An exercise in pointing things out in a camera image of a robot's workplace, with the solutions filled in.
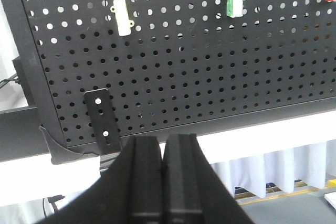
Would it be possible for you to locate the cream rocker switch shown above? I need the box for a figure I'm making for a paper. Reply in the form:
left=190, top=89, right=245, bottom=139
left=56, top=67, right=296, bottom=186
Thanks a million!
left=110, top=0, right=135, bottom=36

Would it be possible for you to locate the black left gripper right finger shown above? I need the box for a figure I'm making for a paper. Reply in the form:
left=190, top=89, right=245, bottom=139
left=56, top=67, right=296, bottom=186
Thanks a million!
left=162, top=134, right=252, bottom=223

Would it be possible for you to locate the black box on desk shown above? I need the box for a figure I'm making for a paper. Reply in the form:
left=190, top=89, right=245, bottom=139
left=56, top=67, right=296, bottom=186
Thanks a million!
left=0, top=57, right=52, bottom=163

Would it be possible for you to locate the left black clamp bracket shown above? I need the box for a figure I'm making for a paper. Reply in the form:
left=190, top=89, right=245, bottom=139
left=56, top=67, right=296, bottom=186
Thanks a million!
left=84, top=88, right=122, bottom=172

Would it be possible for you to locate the grey curtain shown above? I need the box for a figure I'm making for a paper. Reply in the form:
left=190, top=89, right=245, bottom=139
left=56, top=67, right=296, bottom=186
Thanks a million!
left=212, top=140, right=335, bottom=198

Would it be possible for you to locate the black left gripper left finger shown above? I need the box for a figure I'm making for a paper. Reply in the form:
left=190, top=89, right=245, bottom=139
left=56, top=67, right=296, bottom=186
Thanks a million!
left=41, top=136, right=162, bottom=223

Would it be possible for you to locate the black perforated pegboard panel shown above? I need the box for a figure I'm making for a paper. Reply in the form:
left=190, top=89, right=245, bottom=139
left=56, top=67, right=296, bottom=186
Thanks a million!
left=1, top=0, right=335, bottom=164

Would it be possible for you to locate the white standing desk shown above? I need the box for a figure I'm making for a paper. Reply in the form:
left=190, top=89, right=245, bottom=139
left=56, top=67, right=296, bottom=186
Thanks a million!
left=1, top=111, right=335, bottom=223

